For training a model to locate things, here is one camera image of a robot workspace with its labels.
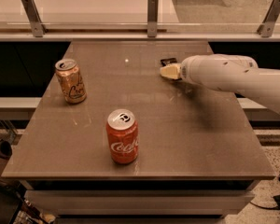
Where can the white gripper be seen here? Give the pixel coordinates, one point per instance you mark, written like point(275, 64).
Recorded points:
point(186, 70)

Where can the black rxbar chocolate bar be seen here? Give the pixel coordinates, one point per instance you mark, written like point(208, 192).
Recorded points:
point(168, 61)

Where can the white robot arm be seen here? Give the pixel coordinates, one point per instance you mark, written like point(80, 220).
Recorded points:
point(231, 73)

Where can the red coca-cola can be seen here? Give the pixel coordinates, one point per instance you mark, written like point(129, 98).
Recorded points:
point(122, 135)

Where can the gold lacroix can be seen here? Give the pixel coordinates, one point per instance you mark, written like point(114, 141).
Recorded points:
point(71, 82)

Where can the white drawer front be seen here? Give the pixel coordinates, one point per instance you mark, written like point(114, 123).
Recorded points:
point(140, 202)

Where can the dark round bin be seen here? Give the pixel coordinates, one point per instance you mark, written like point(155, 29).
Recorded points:
point(5, 150)

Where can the middle metal rail bracket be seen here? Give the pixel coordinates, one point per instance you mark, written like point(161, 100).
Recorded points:
point(152, 17)

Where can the metal rail bracket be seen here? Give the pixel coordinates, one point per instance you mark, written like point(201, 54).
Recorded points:
point(152, 17)
point(267, 26)
point(37, 26)

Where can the right metal rail bracket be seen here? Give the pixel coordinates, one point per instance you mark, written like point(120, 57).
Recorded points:
point(267, 26)

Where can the left metal rail bracket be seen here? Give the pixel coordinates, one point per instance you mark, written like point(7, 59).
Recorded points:
point(37, 26)

